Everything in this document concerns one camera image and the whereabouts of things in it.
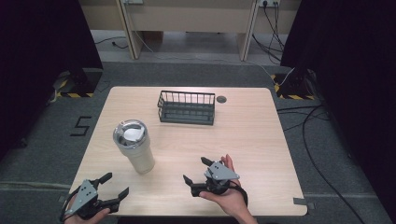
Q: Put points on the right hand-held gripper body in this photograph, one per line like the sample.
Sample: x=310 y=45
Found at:
x=219 y=174

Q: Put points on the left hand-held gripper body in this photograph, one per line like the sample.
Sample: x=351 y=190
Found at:
x=84 y=193

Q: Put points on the person's left hand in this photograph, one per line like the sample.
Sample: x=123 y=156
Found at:
x=90 y=219

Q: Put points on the person's right hand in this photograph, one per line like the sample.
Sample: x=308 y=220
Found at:
x=231 y=200

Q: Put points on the cream tumbler with steel lid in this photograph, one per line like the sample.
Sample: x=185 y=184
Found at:
x=135 y=149

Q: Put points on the round grey table grommet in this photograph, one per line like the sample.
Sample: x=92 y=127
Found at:
x=221 y=99

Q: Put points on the grey tape piece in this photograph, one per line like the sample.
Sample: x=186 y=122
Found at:
x=303 y=202

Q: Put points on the stand base with hazard tape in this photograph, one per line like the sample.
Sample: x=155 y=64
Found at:
x=294 y=88
x=77 y=85

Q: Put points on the black curtain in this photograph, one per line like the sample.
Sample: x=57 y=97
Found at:
x=37 y=62
x=351 y=77

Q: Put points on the beige background desk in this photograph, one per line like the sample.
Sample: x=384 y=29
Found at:
x=186 y=15

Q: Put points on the white power strip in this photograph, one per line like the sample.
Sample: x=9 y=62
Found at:
x=268 y=2

